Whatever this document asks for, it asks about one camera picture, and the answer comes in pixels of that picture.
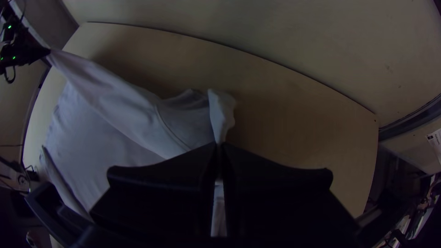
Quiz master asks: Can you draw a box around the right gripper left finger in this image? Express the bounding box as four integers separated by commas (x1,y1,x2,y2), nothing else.
90,141,218,242

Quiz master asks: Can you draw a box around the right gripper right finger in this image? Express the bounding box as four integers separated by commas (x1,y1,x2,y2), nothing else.
220,141,360,242

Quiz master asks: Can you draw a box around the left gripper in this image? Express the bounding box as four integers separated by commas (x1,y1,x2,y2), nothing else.
17,36,51,66

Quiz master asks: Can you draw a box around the grey t-shirt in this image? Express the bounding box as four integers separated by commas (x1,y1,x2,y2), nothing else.
40,48,238,238

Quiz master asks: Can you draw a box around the white printed poster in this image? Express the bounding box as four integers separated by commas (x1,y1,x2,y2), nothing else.
426,129,441,167

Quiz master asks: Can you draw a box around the black cable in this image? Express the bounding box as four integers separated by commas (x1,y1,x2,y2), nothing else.
0,64,17,85

